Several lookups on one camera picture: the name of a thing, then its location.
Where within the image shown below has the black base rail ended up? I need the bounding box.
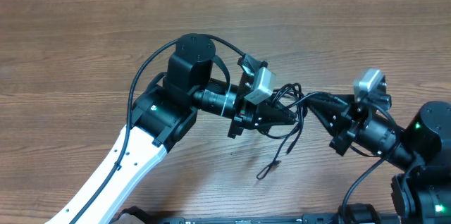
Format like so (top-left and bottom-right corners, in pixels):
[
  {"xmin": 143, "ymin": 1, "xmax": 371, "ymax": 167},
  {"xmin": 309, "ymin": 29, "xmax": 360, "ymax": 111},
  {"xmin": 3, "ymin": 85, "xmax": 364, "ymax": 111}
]
[{"xmin": 112, "ymin": 203, "xmax": 402, "ymax": 224}]

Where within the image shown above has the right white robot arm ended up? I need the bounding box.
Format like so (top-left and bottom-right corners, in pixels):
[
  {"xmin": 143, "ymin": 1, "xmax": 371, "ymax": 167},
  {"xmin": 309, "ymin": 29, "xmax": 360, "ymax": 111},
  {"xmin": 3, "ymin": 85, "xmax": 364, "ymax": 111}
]
[{"xmin": 306, "ymin": 94, "xmax": 450, "ymax": 223}]

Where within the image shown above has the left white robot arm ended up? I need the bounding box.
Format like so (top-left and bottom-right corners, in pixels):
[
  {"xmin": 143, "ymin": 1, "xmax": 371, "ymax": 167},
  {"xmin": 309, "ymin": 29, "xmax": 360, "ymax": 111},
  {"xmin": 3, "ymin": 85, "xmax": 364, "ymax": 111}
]
[{"xmin": 51, "ymin": 33, "xmax": 302, "ymax": 223}]

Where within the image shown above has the thin black usb cable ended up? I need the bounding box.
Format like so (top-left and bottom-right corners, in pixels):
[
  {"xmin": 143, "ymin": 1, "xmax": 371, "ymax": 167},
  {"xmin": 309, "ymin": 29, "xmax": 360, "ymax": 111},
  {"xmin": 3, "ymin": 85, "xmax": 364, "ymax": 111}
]
[{"xmin": 255, "ymin": 111, "xmax": 307, "ymax": 181}]

